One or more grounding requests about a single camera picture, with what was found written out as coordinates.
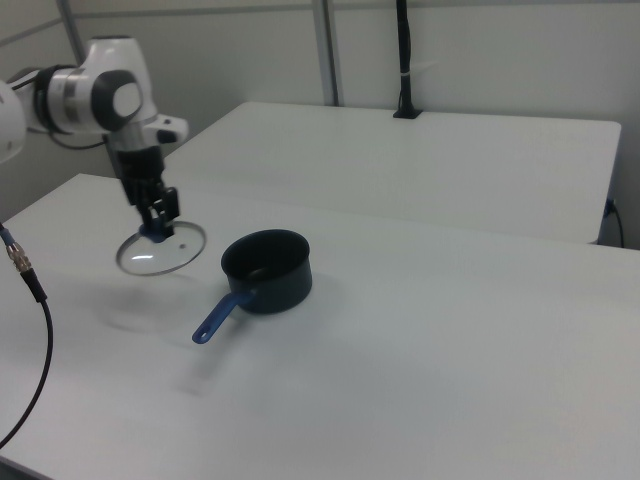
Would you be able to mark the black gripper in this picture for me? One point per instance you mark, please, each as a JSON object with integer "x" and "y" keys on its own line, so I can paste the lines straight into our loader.
{"x": 142, "y": 175}

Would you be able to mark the glass lid with blue knob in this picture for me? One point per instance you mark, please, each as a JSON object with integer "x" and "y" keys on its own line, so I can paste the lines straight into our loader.
{"x": 170, "y": 255}

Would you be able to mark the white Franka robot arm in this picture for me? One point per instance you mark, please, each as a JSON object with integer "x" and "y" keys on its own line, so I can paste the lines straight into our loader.
{"x": 75, "y": 100}

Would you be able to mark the white background table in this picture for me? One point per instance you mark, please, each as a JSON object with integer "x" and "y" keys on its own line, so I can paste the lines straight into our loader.
{"x": 425, "y": 160}

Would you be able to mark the black pole with base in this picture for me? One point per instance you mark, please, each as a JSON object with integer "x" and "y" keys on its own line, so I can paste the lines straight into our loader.
{"x": 406, "y": 50}

